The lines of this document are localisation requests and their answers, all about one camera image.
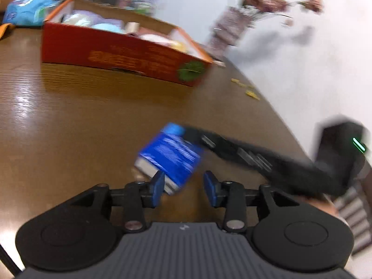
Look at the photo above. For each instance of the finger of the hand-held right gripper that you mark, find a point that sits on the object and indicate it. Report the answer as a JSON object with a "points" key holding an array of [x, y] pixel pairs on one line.
{"points": [[226, 149]]}

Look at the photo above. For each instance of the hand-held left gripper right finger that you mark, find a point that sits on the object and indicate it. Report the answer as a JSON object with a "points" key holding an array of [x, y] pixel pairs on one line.
{"points": [[210, 189]]}

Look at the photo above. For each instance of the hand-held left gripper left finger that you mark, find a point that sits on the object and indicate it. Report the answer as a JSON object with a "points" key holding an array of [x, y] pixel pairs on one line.
{"points": [[158, 184]]}

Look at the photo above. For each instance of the dark blue packet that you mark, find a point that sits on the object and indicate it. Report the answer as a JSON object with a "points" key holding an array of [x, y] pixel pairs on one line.
{"points": [[171, 157]]}

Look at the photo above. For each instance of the yellow sponge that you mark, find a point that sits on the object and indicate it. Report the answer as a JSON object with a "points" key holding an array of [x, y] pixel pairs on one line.
{"points": [[178, 46]]}

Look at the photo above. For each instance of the white plush toy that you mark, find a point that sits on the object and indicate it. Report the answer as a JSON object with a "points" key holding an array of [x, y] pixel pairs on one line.
{"points": [[154, 37]]}

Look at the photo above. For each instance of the red cardboard box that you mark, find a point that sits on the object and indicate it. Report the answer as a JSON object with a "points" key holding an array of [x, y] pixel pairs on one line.
{"points": [[116, 55]]}

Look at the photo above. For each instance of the beige tape roll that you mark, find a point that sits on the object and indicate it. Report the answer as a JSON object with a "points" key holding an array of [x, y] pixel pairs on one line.
{"points": [[132, 28]]}

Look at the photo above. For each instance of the light blue cloth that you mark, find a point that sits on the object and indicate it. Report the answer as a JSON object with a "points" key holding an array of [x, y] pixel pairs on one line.
{"points": [[107, 27]]}

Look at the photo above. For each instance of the white green bath puff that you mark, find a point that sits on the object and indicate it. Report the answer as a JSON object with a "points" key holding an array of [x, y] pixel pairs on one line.
{"points": [[77, 19]]}

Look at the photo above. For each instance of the person's right hand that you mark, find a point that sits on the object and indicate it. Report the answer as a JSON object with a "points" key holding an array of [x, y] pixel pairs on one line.
{"points": [[319, 205]]}

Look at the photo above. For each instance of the scattered yellow petals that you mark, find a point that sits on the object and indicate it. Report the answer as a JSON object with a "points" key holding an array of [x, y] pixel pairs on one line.
{"points": [[250, 93]]}

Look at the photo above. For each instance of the pink textured vase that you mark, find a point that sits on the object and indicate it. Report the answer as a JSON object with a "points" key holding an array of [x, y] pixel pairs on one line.
{"points": [[226, 29]]}

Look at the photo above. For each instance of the bunch of dried pink roses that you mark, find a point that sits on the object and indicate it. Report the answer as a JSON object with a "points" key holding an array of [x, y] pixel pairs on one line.
{"points": [[261, 0]]}

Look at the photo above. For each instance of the light blue tissue pack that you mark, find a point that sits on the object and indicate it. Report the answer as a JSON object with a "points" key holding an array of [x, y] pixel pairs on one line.
{"points": [[26, 10]]}

